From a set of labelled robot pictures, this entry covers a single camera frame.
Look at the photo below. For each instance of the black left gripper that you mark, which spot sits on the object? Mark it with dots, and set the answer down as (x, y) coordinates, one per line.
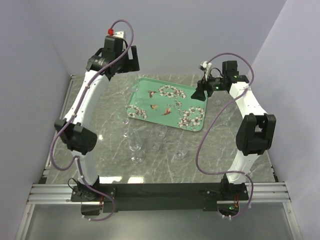
(132, 64)

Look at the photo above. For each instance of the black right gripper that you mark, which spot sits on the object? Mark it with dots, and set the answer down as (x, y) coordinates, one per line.
(202, 85)

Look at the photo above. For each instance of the tall clear champagne flute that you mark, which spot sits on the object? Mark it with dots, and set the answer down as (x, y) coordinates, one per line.
(123, 111)

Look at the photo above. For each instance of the clear stemmed wine glass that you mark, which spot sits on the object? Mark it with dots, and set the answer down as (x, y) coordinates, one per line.
(135, 144)

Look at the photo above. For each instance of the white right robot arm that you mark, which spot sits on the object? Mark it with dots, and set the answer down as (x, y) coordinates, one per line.
(256, 131)

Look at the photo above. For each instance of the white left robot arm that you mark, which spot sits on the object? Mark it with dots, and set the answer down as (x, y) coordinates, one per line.
(73, 128)

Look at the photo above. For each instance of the green floral hummingbird tray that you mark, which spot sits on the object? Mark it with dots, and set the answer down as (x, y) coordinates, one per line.
(170, 104)

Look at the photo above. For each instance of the clear low glass front right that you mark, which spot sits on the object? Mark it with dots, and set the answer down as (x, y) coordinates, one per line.
(181, 151)

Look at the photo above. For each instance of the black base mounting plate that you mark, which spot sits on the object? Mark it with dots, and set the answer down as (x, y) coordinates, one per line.
(159, 196)

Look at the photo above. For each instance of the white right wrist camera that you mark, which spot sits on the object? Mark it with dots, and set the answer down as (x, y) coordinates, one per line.
(206, 67)

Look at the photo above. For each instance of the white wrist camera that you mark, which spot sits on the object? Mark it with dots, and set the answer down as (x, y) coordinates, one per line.
(120, 34)
(206, 67)

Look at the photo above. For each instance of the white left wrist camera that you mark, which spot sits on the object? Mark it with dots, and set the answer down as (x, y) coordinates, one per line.
(120, 34)

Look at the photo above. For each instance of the aluminium front rail frame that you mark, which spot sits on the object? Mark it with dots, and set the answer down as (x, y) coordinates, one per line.
(60, 194)

